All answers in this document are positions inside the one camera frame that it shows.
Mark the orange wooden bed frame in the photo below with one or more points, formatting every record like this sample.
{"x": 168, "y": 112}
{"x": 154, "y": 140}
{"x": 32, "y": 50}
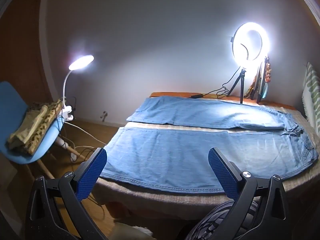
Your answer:
{"x": 170, "y": 94}

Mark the black power adapter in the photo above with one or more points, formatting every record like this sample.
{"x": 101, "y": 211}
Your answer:
{"x": 197, "y": 96}

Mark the white clip desk lamp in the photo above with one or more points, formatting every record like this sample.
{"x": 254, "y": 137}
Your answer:
{"x": 82, "y": 61}

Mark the blue denim pants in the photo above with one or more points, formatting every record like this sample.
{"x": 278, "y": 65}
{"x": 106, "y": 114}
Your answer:
{"x": 175, "y": 155}

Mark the folded leopard print clothes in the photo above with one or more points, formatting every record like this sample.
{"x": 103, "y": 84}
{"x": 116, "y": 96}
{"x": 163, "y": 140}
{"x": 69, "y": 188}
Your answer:
{"x": 37, "y": 130}

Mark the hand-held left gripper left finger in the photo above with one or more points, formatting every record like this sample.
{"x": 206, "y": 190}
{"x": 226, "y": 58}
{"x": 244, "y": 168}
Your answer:
{"x": 91, "y": 175}

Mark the metal wall pipe fitting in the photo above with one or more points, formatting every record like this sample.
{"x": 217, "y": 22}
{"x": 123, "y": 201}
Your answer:
{"x": 103, "y": 115}

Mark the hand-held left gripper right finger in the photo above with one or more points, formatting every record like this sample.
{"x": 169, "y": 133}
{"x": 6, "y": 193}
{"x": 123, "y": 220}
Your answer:
{"x": 223, "y": 175}

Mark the blue chair with wooden legs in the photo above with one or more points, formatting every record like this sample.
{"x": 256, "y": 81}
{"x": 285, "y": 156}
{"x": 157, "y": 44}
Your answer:
{"x": 10, "y": 97}

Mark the white fluffy object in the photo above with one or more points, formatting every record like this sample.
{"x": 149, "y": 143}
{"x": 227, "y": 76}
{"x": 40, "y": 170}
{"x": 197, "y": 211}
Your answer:
{"x": 140, "y": 231}

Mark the green white striped blanket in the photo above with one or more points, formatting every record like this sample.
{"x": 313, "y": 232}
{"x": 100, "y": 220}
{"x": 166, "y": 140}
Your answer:
{"x": 312, "y": 92}

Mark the beige checked bed blanket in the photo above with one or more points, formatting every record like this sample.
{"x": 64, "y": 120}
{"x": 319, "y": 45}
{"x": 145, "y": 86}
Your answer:
{"x": 150, "y": 200}

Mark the colourful hanging fabric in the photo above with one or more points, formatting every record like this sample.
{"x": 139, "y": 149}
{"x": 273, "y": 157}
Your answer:
{"x": 268, "y": 72}

